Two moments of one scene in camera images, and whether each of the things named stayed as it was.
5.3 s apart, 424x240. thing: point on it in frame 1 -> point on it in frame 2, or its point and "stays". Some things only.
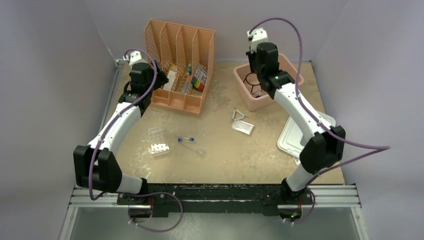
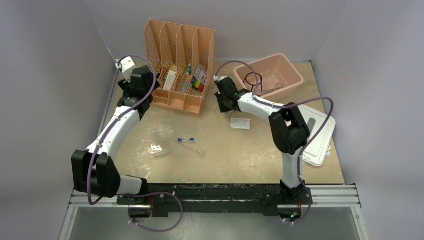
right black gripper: x=252 y=55 -> x=223 y=109
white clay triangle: x=233 y=115 -> x=229 y=113
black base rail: x=205 y=200 stays
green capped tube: x=188 y=76 stays
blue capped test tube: x=185 y=139 stays
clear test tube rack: x=158 y=145 stays
